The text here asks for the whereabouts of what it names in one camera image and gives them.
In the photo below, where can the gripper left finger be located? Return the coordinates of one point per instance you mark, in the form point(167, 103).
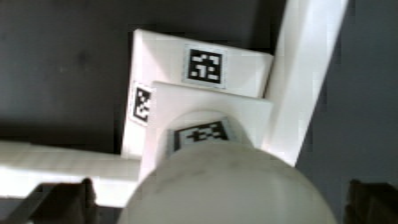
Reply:
point(59, 204)

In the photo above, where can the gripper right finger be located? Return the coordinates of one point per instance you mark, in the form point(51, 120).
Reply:
point(371, 203)

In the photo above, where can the white lamp bulb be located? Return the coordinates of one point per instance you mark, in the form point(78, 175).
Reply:
point(211, 180)

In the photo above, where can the white lamp base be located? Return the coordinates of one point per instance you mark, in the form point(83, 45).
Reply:
point(195, 95)

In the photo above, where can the white U-shaped frame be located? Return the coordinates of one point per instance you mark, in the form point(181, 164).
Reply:
point(35, 164)

